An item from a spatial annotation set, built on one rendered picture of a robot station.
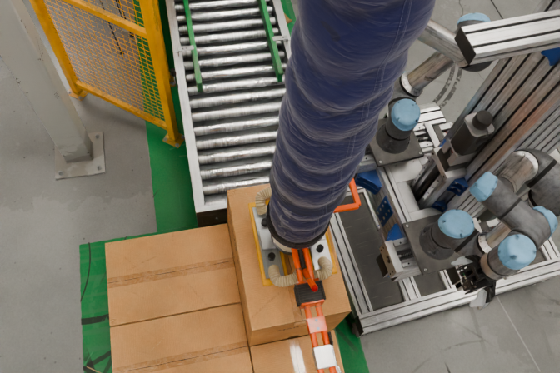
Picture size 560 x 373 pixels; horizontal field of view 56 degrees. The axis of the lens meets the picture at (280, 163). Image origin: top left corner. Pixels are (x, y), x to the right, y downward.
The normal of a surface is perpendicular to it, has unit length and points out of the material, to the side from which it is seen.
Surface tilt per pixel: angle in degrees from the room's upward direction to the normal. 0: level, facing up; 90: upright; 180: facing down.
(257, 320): 0
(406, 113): 7
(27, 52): 90
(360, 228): 0
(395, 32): 83
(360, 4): 105
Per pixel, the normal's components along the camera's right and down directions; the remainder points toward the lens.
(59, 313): 0.08, -0.46
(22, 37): 0.21, 0.86
